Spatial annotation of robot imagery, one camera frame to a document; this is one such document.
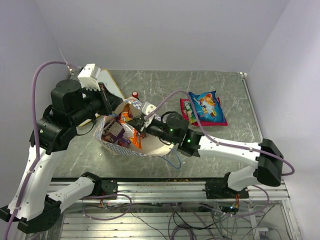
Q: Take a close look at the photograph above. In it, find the blue Slendy snack bag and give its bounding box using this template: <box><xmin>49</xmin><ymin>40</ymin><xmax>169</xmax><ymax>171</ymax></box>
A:
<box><xmin>188</xmin><ymin>90</ymin><xmax>227</xmax><ymax>127</ymax></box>

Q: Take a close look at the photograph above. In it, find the small whiteboard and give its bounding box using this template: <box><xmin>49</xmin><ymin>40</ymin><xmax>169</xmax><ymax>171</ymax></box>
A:
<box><xmin>76</xmin><ymin>64</ymin><xmax>125</xmax><ymax>126</ymax></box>

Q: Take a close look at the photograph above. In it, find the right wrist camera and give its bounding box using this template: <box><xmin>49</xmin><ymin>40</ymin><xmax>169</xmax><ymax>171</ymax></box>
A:
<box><xmin>140</xmin><ymin>101</ymin><xmax>161</xmax><ymax>127</ymax></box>

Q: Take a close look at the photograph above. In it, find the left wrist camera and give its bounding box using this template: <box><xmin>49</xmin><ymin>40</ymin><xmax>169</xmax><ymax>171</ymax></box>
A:
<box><xmin>77</xmin><ymin>63</ymin><xmax>101</xmax><ymax>91</ymax></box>

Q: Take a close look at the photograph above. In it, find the orange snack packet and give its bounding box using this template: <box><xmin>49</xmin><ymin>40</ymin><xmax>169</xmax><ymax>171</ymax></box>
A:
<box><xmin>119</xmin><ymin>110</ymin><xmax>142</xmax><ymax>149</ymax></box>

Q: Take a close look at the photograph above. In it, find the checkered paper bag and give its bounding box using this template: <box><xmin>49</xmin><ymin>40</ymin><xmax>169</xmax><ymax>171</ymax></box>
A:
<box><xmin>93</xmin><ymin>97</ymin><xmax>174</xmax><ymax>159</ymax></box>

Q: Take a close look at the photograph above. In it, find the red marker cap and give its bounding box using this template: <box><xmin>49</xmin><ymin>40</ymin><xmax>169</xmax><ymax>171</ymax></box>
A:
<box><xmin>131</xmin><ymin>91</ymin><xmax>139</xmax><ymax>99</ymax></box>

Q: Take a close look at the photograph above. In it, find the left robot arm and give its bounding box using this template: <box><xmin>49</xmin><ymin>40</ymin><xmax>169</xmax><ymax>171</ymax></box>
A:
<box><xmin>0</xmin><ymin>79</ymin><xmax>123</xmax><ymax>234</ymax></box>

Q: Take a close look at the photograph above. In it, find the aluminium rail frame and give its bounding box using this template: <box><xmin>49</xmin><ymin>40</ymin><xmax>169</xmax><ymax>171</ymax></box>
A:
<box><xmin>17</xmin><ymin>178</ymin><xmax>301</xmax><ymax>240</ymax></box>

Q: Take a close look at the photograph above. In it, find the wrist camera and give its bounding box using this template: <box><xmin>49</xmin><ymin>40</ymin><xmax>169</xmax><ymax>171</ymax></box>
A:
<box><xmin>140</xmin><ymin>101</ymin><xmax>161</xmax><ymax>127</ymax></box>
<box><xmin>77</xmin><ymin>63</ymin><xmax>101</xmax><ymax>91</ymax></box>

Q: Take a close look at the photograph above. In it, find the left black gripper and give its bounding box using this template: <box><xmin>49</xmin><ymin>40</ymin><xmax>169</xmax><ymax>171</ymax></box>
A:
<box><xmin>70</xmin><ymin>81</ymin><xmax>124</xmax><ymax>126</ymax></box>

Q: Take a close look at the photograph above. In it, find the green snack bag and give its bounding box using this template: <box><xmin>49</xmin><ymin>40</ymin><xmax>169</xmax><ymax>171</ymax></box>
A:
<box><xmin>183</xmin><ymin>100</ymin><xmax>197</xmax><ymax>124</ymax></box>

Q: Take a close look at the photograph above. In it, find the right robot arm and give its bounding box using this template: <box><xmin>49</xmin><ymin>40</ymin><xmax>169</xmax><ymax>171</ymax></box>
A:
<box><xmin>128</xmin><ymin>111</ymin><xmax>283</xmax><ymax>199</ymax></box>

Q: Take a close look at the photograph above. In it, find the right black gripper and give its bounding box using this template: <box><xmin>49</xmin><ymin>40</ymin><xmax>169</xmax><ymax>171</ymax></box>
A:
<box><xmin>126</xmin><ymin>114</ymin><xmax>178</xmax><ymax>144</ymax></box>

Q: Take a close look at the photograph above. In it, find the red snack bag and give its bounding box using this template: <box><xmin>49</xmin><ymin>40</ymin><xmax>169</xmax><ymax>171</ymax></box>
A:
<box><xmin>180</xmin><ymin>98</ymin><xmax>228</xmax><ymax>127</ymax></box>

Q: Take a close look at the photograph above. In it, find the purple snack packet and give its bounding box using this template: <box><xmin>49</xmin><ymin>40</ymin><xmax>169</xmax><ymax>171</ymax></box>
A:
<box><xmin>101</xmin><ymin>120</ymin><xmax>131</xmax><ymax>148</ymax></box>

